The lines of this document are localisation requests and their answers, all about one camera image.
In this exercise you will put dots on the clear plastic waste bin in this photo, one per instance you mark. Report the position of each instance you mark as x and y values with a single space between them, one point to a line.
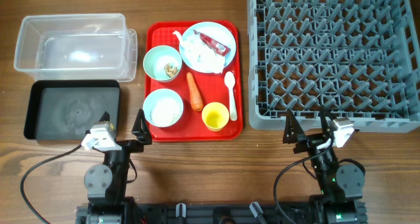
77 46

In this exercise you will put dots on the orange carrot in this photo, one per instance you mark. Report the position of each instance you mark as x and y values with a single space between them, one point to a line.
195 97

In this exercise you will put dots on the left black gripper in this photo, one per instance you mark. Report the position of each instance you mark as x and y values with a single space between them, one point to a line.
124 145

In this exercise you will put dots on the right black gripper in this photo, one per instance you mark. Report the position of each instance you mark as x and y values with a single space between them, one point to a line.
312 140

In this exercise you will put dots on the red serving tray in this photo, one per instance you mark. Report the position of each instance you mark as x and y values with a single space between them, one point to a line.
191 127

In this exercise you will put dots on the brown mushroom piece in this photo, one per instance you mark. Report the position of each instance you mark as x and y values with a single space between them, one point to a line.
171 71

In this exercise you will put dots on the green bowl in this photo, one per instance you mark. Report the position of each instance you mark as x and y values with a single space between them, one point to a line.
155 60

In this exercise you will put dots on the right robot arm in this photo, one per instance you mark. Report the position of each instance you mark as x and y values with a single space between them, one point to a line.
341 181

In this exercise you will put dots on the light blue plate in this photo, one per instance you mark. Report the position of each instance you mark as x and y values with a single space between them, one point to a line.
217 32

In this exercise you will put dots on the yellow plastic cup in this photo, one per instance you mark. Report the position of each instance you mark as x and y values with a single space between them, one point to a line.
215 116

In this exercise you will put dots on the red snack wrapper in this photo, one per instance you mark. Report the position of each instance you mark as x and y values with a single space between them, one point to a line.
213 44

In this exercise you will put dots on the black rectangular tray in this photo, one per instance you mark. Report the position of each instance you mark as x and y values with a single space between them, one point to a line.
65 109

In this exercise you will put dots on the white rice grains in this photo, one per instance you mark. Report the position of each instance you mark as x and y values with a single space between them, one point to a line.
166 112

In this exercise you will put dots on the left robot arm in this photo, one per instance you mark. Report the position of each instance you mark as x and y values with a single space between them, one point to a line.
106 182

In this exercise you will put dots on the white napkin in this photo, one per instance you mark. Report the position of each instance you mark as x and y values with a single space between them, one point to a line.
200 57

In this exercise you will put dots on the grey dishwasher rack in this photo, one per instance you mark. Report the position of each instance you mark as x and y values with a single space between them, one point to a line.
358 58

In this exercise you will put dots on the white plastic spoon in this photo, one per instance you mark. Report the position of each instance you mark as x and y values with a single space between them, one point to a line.
229 81

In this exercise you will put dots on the light blue bowl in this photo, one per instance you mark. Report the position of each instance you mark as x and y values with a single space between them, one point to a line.
153 97

